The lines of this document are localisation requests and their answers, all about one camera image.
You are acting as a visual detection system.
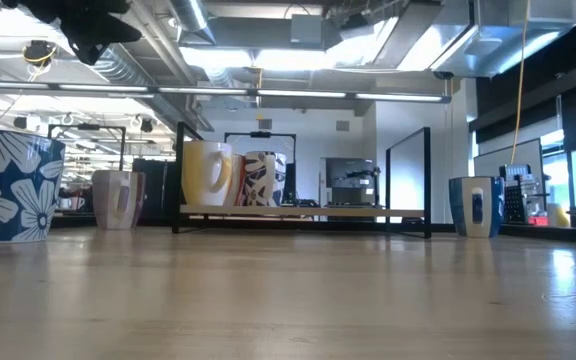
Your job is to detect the long LED light bar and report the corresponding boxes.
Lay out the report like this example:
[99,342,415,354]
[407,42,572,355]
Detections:
[0,79,453,105]

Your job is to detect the white partition panel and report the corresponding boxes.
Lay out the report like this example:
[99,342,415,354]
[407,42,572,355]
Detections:
[472,138,545,180]

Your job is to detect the round silver air duct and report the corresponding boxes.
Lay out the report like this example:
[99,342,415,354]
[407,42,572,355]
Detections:
[167,0,218,46]

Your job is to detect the yellow black cable reel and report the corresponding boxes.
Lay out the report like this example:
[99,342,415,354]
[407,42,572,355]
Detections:
[21,39,58,69]

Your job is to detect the black frame wooden shelf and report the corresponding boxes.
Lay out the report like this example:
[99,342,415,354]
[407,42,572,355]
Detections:
[170,121,432,240]

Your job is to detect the black cabinet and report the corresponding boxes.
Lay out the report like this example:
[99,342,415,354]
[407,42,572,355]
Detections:
[131,157,177,220]

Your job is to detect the yellow container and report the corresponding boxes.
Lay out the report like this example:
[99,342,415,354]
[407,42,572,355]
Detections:
[546,202,572,229]

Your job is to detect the mauve faceted mug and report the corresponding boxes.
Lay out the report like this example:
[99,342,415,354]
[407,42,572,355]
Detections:
[91,169,146,231]

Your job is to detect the orange mug white handle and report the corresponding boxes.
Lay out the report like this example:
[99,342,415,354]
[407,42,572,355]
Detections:
[230,153,247,208]

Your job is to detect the black perforated rack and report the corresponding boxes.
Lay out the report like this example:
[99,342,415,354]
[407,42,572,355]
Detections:
[498,163,542,225]

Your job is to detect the black rig frame stand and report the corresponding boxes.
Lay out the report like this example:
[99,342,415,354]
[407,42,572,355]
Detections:
[223,130,298,204]
[47,122,127,174]

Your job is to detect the large rectangular air duct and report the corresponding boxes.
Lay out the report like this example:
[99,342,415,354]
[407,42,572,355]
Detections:
[430,0,576,80]

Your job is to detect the white dark patterned mug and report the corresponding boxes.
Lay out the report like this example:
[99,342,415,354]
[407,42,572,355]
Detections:
[243,150,288,208]

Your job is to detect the yellow mug white outside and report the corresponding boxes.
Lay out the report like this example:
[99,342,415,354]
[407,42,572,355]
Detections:
[181,140,234,208]

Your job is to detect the blue white floral mug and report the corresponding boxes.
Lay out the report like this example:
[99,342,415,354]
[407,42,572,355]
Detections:
[0,128,67,245]

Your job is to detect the blue and white mug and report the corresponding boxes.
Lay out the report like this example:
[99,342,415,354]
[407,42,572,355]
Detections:
[448,175,506,239]

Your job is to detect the black table frame rails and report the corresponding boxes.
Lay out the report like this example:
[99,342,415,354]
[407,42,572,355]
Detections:
[50,213,576,246]

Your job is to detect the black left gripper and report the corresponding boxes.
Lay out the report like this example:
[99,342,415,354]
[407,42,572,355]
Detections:
[1,0,143,67]

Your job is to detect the grey ceiling box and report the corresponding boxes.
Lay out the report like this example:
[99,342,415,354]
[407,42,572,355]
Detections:
[290,13,325,45]

